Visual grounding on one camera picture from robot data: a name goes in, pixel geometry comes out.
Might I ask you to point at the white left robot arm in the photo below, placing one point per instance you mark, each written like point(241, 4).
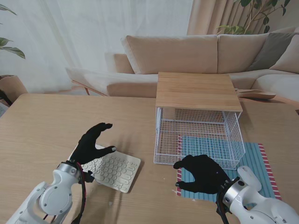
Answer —
point(51, 193)

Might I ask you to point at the tall green leafy plant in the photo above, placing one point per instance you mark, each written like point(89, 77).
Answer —
point(234, 29)

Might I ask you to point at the beige sectional sofa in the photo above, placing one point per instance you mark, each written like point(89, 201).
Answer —
point(175, 53)

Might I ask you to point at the blue striped mouse pad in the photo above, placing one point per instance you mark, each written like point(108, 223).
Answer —
point(254, 156)

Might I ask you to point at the black stand piece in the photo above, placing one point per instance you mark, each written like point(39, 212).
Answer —
point(4, 98)

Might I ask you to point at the white lounge chair wooden legs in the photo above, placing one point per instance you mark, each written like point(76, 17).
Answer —
point(88, 77)

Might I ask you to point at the white sheer curtain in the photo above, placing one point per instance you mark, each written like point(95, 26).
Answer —
point(70, 35)

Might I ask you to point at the beige pleated curtain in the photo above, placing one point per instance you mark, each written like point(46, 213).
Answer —
point(203, 18)

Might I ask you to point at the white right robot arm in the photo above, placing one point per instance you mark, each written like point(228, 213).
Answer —
point(254, 205)

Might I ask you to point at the cream round-key keyboard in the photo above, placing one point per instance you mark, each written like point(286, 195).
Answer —
point(119, 170)

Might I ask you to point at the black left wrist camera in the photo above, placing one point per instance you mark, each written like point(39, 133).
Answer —
point(89, 177)

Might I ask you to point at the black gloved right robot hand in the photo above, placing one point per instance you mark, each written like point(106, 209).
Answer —
point(205, 175)

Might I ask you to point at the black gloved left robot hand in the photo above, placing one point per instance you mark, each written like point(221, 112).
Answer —
point(87, 149)

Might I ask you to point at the shallow wooden tray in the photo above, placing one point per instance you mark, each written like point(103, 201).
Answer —
point(259, 95)

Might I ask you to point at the beige woven planter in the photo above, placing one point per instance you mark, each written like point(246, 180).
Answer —
point(14, 84)

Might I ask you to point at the broad-leaf green plant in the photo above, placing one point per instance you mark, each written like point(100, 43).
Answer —
point(14, 50)

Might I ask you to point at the grey sofa cushion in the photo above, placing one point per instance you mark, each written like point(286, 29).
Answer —
point(271, 51)

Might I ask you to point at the cream sofa cushion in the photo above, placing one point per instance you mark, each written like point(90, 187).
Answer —
point(289, 58)

